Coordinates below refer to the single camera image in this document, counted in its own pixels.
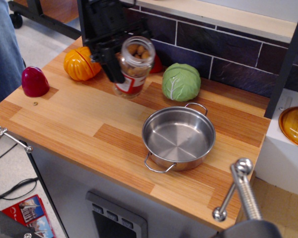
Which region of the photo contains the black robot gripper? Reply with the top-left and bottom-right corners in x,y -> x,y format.
77,0 -> 152,83

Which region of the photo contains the clear almond jar red label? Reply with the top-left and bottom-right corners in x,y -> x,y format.
113,36 -> 155,99

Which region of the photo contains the stainless steel pot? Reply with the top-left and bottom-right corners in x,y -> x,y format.
142,103 -> 216,174

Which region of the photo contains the orange toy pumpkin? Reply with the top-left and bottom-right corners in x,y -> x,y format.
64,47 -> 102,81

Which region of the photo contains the red toy pepper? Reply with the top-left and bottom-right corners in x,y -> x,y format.
150,55 -> 163,74

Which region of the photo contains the green toy cabbage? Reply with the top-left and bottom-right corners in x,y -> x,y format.
162,63 -> 201,102

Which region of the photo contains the magenta toy vegetable half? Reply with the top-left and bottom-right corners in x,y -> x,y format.
21,66 -> 50,97

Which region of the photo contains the black wheeled cart base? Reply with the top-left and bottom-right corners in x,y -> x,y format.
8,0 -> 81,40

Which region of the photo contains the blue jeans leg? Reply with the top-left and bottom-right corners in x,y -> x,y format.
0,0 -> 25,102

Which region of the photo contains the left metal clamp screw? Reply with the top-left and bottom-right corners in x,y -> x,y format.
0,126 -> 33,154

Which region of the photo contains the metal clamp screw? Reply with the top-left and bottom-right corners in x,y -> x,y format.
212,158 -> 283,238
0,126 -> 33,154

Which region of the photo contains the grey toy oven panel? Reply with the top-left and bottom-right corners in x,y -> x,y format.
85,191 -> 148,238

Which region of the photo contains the right metal clamp screw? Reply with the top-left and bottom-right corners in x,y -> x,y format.
212,158 -> 283,238

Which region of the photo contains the red postcard booklet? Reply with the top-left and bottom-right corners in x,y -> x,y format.
2,194 -> 56,238

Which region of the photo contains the amber glass lid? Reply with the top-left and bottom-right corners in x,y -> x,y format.
279,107 -> 298,145

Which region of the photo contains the white side cabinet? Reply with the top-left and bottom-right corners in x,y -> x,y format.
255,89 -> 298,194

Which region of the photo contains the black shelf post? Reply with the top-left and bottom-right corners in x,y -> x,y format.
264,23 -> 298,119

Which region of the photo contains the black floor cable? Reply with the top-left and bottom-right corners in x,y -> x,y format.
0,142 -> 38,201

